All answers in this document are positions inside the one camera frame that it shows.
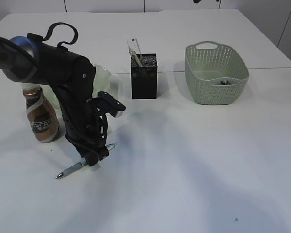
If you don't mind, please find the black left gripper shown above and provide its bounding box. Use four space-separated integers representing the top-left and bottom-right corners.
37 43 109 166

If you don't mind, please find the blue-grey grip pen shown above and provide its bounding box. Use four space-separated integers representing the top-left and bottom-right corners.
56 142 118 179

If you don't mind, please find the Nescafe coffee bottle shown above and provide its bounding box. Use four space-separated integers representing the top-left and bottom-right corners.
21 83 60 143

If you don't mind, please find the beige grip pen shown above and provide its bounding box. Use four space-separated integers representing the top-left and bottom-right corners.
131 51 143 67

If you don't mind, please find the grey grip white pen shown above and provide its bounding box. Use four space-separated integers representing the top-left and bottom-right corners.
129 47 136 59

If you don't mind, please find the clear plastic ruler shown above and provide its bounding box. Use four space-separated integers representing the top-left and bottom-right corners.
127 37 142 56

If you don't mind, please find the grey paper ball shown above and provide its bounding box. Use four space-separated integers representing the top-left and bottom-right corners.
216 79 234 85

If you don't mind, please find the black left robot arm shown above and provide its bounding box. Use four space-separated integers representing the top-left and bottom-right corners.
0 34 112 166

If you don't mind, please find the green wavy glass plate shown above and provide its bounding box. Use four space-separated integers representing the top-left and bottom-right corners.
41 64 111 109

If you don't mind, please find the black pen holder box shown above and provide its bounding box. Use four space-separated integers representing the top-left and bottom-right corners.
130 53 158 99

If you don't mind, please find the green plastic woven basket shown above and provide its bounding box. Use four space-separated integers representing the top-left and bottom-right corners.
185 41 249 105

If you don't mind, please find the blue silver wrist camera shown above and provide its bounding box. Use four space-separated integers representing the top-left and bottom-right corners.
90 91 126 118

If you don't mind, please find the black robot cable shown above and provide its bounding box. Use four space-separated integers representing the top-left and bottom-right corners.
26 22 107 156

